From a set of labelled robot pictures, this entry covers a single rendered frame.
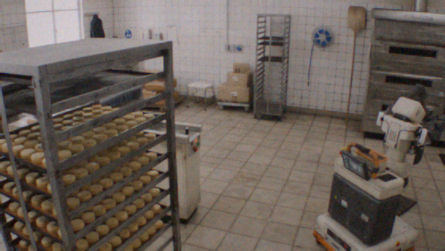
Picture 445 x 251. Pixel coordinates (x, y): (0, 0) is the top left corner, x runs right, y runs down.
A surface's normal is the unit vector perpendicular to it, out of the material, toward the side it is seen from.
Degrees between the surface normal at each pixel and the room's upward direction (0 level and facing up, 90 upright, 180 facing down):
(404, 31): 90
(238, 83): 93
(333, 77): 90
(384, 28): 90
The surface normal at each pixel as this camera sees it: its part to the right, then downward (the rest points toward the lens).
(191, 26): -0.36, 0.30
